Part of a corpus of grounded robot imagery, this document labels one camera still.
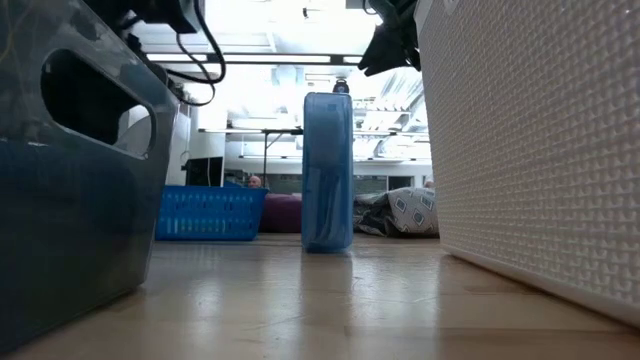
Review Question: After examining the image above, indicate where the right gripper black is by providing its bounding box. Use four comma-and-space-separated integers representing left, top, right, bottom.
357, 0, 422, 78

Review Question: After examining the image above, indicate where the small blue perforated basket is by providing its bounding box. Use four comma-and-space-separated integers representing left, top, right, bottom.
154, 185, 269, 243

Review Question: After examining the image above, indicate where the large white textured basket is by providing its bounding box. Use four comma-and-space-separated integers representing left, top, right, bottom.
414, 0, 640, 329

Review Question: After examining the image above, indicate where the white blue diamond-patterned cloth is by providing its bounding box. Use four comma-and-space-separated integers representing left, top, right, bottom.
353, 187, 440, 239

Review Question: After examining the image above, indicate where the purple cloth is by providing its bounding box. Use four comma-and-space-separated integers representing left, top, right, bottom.
259, 193, 304, 235

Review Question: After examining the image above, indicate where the grey translucent plastic bin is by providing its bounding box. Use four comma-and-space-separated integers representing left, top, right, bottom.
0, 0, 181, 354

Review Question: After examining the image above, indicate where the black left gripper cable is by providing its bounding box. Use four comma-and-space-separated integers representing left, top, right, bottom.
124, 0, 227, 108

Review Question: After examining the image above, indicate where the black screen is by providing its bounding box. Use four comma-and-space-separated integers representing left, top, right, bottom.
184, 156, 225, 188

